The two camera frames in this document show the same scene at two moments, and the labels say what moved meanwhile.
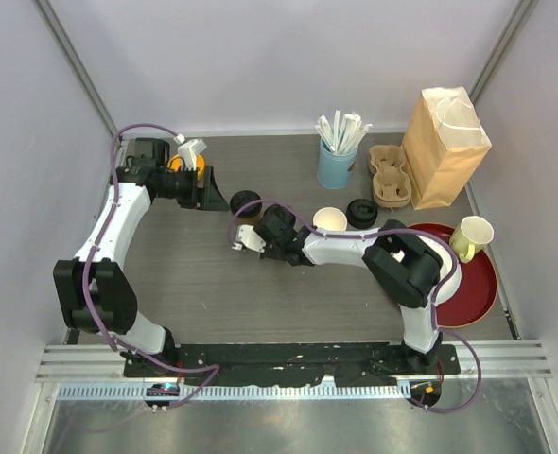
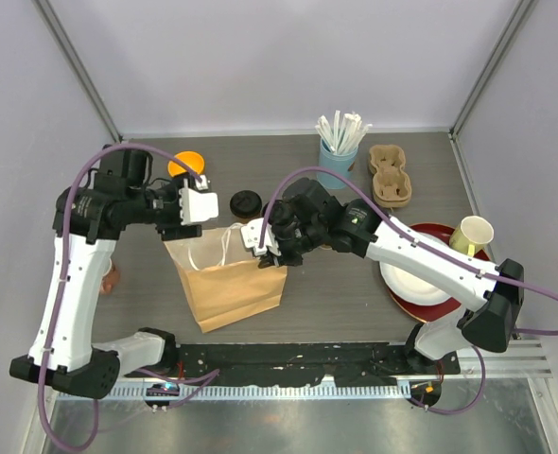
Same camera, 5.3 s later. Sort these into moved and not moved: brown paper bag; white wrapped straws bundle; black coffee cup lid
Moved: brown paper bag
Not moved: white wrapped straws bundle; black coffee cup lid
